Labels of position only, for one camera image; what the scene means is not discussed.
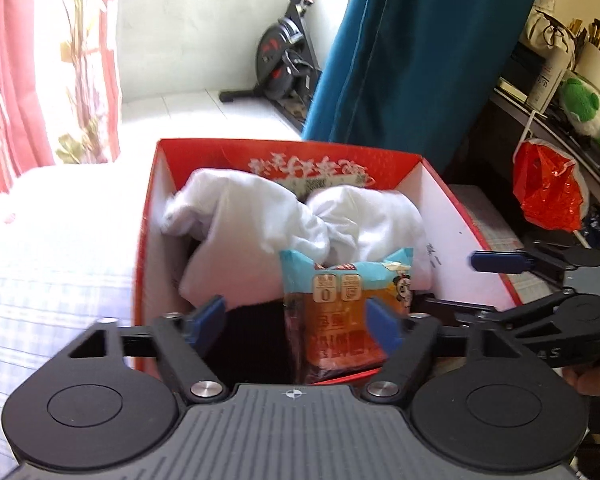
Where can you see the teal curtain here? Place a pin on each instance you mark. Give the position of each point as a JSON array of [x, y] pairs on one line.
[[420, 60]]

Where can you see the red white printed curtain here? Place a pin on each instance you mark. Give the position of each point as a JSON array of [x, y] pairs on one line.
[[10, 85]]

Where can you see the black exercise bike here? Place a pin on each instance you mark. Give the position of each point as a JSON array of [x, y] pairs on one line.
[[280, 55]]

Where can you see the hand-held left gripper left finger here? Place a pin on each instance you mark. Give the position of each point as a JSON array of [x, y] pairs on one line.
[[207, 317]]

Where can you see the person's right hand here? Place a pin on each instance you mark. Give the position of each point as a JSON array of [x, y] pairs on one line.
[[592, 380]]

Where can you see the blue orange snack packet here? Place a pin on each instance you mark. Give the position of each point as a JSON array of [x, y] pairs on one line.
[[330, 320]]

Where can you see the white bottle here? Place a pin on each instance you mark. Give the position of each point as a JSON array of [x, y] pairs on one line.
[[547, 80]]

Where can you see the green plush toy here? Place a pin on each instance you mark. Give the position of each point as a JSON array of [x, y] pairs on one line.
[[582, 102]]

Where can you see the dark shelf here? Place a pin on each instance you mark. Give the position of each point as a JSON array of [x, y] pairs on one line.
[[552, 122]]

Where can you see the white cloth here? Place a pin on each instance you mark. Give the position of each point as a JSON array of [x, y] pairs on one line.
[[240, 220], [370, 225]]

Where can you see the white brush holder cup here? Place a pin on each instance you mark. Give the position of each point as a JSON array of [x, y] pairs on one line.
[[597, 60]]

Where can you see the red cardboard box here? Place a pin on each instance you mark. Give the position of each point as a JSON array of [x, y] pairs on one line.
[[445, 240]]

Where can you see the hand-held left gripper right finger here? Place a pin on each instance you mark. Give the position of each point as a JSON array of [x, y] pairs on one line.
[[382, 325]]

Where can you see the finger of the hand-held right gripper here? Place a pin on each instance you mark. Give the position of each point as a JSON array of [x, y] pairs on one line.
[[500, 261], [480, 314]]

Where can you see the red plastic bag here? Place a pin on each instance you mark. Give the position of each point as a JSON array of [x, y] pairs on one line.
[[545, 185]]

